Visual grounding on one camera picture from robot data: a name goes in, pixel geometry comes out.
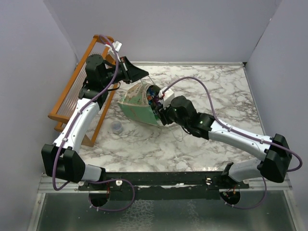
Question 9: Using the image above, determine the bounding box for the small clear plastic cup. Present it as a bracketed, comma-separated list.
[111, 120, 123, 135]

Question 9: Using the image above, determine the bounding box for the blue M&M's candy packet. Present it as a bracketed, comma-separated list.
[147, 86, 156, 97]

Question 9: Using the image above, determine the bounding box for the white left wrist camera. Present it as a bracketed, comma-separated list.
[108, 40, 122, 54]

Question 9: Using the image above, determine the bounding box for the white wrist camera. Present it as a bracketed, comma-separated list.
[108, 40, 122, 54]
[158, 87, 175, 108]

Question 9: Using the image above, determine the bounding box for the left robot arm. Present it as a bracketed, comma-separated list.
[41, 54, 149, 190]

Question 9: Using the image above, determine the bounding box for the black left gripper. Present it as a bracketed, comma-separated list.
[101, 55, 149, 87]

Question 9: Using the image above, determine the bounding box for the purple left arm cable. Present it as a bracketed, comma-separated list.
[52, 35, 136, 212]

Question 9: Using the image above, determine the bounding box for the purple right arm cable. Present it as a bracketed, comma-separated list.
[161, 76, 303, 209]

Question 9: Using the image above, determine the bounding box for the orange wooden rack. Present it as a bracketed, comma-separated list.
[47, 35, 121, 148]

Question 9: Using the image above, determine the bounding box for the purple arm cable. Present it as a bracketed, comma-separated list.
[161, 76, 303, 209]
[52, 35, 136, 212]

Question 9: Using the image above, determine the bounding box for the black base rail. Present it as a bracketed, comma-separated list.
[77, 171, 251, 201]

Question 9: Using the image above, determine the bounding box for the purple Fox's candy bag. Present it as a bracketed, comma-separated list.
[152, 96, 162, 107]

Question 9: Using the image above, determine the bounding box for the green illustrated paper bag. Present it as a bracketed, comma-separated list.
[117, 80, 161, 126]

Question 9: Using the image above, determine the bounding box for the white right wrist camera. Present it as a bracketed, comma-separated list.
[158, 87, 175, 108]

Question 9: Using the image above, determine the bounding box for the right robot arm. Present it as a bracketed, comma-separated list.
[157, 96, 292, 188]

